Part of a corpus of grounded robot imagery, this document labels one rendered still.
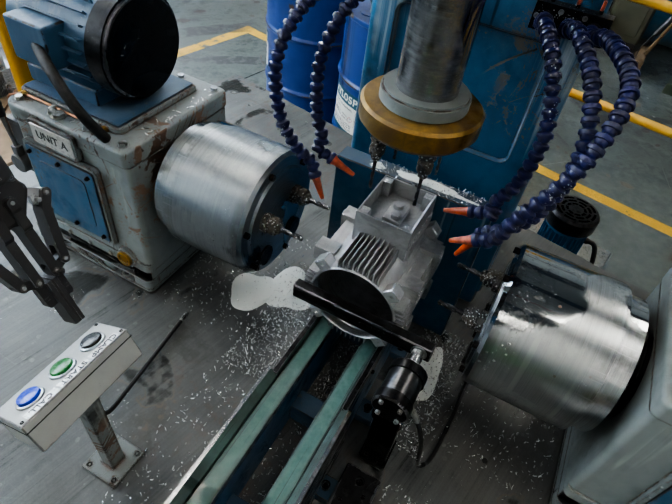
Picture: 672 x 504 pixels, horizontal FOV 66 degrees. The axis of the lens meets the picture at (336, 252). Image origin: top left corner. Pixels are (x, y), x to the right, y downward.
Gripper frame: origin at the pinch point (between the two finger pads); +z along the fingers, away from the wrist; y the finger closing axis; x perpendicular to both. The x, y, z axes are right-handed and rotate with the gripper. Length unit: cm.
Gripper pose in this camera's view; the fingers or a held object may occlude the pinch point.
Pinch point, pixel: (60, 299)
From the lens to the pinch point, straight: 76.4
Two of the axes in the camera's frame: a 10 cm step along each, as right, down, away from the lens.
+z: 2.7, 8.1, 5.3
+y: 4.7, -5.9, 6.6
